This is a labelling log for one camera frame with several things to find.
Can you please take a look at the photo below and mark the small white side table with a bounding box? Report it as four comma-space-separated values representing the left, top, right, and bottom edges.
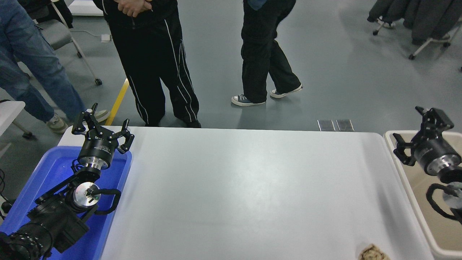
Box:
0, 100, 36, 140

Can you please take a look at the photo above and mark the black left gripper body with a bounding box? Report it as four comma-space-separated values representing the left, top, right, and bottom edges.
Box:
78, 131, 120, 164

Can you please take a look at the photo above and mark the flat white floor platform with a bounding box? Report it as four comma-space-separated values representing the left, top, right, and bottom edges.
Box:
68, 0, 103, 17

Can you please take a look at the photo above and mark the black jacket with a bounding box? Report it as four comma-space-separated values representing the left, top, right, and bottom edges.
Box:
18, 0, 74, 29

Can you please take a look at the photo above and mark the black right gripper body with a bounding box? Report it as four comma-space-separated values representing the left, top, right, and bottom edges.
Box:
413, 138, 459, 169

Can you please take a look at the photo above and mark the chair with dark coats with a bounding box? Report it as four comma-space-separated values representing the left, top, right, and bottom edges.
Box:
367, 0, 462, 61

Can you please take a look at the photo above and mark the large pale bin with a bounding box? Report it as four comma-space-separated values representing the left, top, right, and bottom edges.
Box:
383, 130, 462, 260

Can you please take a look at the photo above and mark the crumpled tan paper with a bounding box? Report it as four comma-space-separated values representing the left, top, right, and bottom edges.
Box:
358, 244, 390, 260

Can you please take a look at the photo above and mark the black floor cable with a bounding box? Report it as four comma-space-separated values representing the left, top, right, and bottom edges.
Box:
0, 169, 17, 219

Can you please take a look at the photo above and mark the person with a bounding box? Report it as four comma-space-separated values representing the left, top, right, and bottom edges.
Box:
0, 0, 110, 134
231, 0, 303, 107
93, 0, 202, 129

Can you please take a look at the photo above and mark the blue plastic tray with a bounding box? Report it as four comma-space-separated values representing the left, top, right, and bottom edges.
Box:
0, 146, 132, 260

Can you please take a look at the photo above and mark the grey office chair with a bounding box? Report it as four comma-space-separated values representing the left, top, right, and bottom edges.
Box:
22, 0, 103, 86

